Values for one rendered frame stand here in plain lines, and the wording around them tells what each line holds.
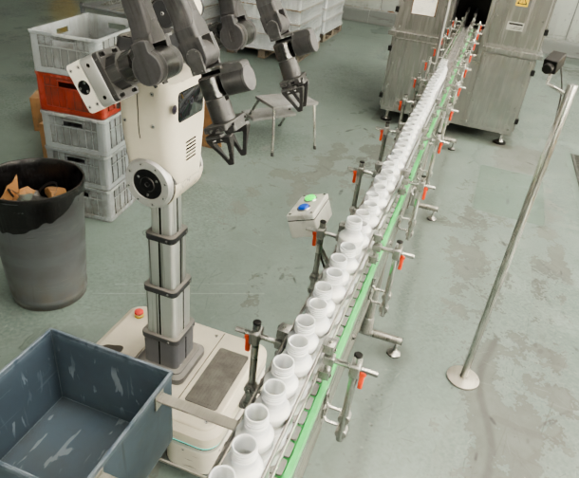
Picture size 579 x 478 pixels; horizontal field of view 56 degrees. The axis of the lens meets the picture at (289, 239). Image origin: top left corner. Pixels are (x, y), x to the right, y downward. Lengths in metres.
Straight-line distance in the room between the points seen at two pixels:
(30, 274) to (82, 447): 1.51
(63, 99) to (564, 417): 3.03
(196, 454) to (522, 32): 4.55
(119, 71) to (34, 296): 1.69
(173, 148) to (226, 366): 0.95
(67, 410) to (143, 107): 0.80
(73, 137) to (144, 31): 2.17
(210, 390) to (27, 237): 1.10
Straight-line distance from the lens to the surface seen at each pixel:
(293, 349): 0.96
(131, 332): 2.34
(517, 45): 5.54
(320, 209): 1.49
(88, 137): 3.39
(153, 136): 1.57
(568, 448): 2.69
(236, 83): 1.24
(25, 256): 2.72
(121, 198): 3.65
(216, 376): 2.14
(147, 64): 1.32
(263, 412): 0.87
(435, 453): 2.41
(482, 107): 5.66
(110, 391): 1.36
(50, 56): 3.35
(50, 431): 1.43
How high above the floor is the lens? 1.81
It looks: 32 degrees down
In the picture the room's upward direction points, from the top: 7 degrees clockwise
